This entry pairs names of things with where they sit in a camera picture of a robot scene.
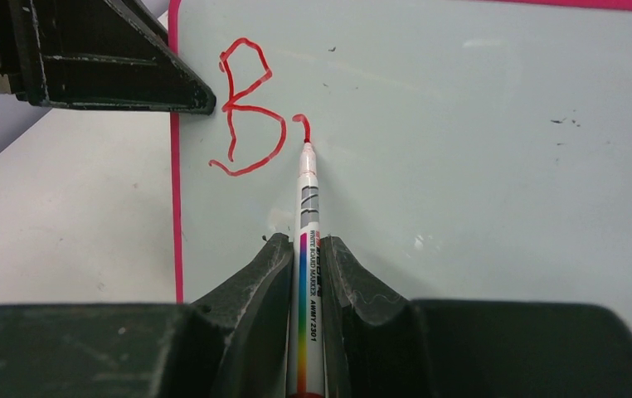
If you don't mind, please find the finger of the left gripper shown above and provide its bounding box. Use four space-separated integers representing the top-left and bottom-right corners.
11 0 216 115

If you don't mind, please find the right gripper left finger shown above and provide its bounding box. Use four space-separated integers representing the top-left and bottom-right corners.
0 233 294 397

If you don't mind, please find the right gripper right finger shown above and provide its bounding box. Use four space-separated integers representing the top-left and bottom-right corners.
320 236 632 397

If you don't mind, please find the pink framed whiteboard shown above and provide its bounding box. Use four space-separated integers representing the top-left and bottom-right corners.
168 1 632 329

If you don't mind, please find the white whiteboard marker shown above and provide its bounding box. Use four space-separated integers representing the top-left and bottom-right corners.
286 142 326 397

